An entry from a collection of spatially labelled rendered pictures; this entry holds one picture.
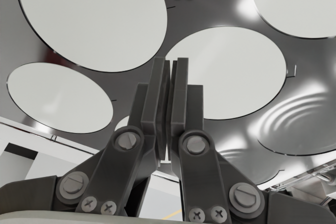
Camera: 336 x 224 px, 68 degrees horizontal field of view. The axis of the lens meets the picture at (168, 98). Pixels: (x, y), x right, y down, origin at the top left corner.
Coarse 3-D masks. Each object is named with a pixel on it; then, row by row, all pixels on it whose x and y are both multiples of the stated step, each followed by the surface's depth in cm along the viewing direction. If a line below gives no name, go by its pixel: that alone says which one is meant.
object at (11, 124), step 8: (0, 120) 27; (8, 120) 27; (16, 128) 28; (24, 128) 28; (32, 128) 28; (40, 136) 29; (48, 136) 29; (56, 136) 29; (64, 144) 29; (72, 144) 29; (80, 144) 30; (88, 152) 30; (96, 152) 30; (160, 176) 33; (168, 176) 33
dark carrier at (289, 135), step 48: (0, 0) 17; (192, 0) 16; (240, 0) 15; (0, 48) 20; (48, 48) 19; (288, 48) 18; (0, 96) 24; (288, 96) 21; (96, 144) 29; (240, 144) 27; (288, 144) 26
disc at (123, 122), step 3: (126, 117) 25; (120, 120) 26; (123, 120) 25; (126, 120) 25; (120, 123) 26; (123, 123) 26; (126, 123) 26; (117, 126) 26; (120, 126) 26; (165, 156) 30; (165, 159) 30; (162, 162) 31; (165, 162) 31; (168, 162) 31
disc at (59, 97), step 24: (24, 72) 22; (48, 72) 21; (72, 72) 21; (24, 96) 24; (48, 96) 24; (72, 96) 23; (96, 96) 23; (48, 120) 27; (72, 120) 26; (96, 120) 26
